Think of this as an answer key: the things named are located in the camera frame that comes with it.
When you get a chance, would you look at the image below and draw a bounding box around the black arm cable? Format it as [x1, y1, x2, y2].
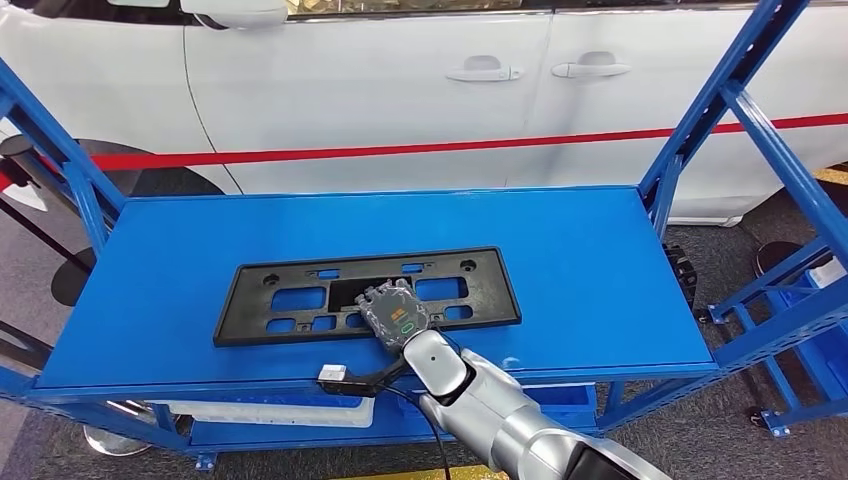
[380, 384, 455, 480]

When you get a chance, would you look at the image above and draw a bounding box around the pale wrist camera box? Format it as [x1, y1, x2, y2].
[316, 357, 415, 399]

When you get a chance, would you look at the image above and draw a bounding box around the black-topped belt stanchion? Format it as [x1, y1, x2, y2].
[0, 134, 41, 193]

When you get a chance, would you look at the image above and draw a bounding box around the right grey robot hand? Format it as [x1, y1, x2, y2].
[354, 278, 446, 356]

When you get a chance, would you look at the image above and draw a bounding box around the dark round stanchion base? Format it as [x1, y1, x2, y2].
[755, 240, 806, 280]

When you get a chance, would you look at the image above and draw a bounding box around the black plastic plate bracket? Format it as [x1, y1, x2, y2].
[212, 246, 523, 348]

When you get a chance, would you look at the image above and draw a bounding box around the stanchion with dark base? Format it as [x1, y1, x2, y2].
[0, 197, 95, 307]

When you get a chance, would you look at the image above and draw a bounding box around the red barrier belt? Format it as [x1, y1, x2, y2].
[0, 112, 848, 193]

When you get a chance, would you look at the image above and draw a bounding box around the black ribbed block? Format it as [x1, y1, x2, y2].
[664, 243, 698, 309]

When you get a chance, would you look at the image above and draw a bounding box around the stanchion with chrome base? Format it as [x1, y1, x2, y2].
[0, 321, 154, 458]

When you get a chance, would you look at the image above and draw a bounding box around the blue wheeled shelf rack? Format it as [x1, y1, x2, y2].
[695, 238, 848, 440]

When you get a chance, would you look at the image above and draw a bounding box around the white car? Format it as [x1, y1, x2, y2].
[0, 0, 848, 230]

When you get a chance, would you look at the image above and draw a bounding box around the blue metal shelf rack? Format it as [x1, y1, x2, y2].
[0, 0, 848, 473]

